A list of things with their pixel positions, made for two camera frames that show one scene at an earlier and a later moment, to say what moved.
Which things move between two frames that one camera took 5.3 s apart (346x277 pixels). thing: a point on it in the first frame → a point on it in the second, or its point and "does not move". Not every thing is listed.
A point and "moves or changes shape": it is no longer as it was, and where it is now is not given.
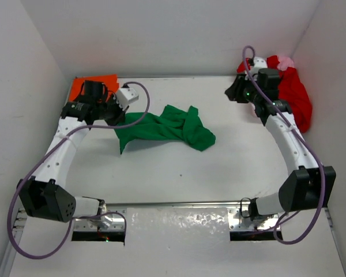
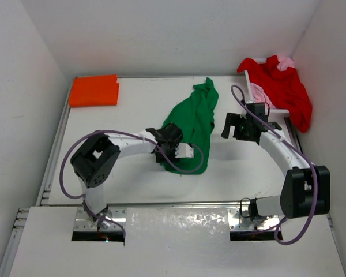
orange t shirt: (110, 81) does not move
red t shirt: (292, 89) does not move
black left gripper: (120, 116) → (172, 156)
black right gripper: (233, 92) → (234, 119)
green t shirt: (170, 123) moves or changes shape
